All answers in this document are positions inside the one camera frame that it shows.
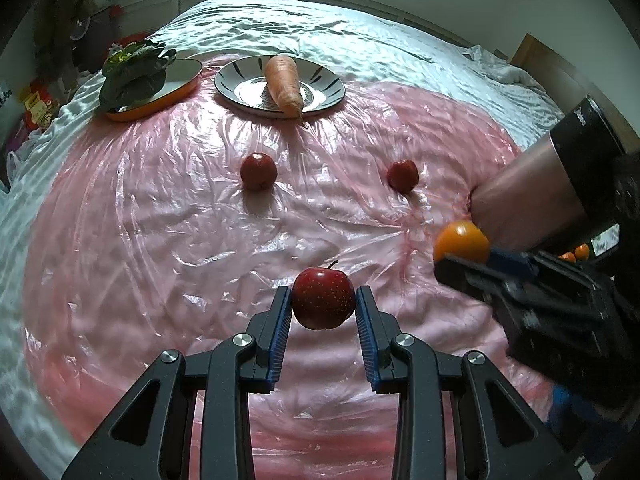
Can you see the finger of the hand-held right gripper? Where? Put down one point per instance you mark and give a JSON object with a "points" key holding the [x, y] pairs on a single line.
{"points": [[470, 277], [510, 259]]}

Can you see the pink plastic sheet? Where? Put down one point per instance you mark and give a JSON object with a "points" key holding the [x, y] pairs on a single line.
{"points": [[175, 235]]}

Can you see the yellow and red boxes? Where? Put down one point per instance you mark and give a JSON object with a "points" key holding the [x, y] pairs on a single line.
{"points": [[37, 105]]}

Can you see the carrot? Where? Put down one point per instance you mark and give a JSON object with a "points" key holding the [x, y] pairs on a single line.
{"points": [[282, 85]]}

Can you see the pink vacuum bottle black lid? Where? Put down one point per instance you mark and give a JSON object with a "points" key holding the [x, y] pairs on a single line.
{"points": [[535, 190]]}

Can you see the white plate with black stripes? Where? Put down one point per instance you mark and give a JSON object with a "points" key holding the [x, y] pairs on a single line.
{"points": [[240, 85]]}

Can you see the white plastic bag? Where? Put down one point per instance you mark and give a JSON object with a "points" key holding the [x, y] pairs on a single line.
{"points": [[15, 162]]}

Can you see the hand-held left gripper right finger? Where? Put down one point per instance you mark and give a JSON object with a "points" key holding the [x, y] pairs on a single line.
{"points": [[366, 340]]}

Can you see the red apple with stem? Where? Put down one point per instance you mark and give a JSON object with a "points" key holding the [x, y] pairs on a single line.
{"points": [[323, 297]]}

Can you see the olive jacket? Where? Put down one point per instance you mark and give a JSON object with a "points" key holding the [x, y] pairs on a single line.
{"points": [[67, 2]]}

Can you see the white bed cover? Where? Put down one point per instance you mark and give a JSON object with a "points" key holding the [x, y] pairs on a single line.
{"points": [[350, 25]]}

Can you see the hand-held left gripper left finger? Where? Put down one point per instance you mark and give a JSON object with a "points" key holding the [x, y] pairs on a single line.
{"points": [[281, 340]]}

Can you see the orange oval tray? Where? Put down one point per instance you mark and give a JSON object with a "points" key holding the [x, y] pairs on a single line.
{"points": [[181, 77]]}

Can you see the orange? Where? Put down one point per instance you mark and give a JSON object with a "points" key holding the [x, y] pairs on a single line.
{"points": [[567, 257], [462, 239], [581, 250]]}

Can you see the wooden bedside furniture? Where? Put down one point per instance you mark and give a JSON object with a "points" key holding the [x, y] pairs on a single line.
{"points": [[537, 57]]}

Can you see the leafy green vegetable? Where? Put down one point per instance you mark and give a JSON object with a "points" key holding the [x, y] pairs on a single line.
{"points": [[135, 75]]}

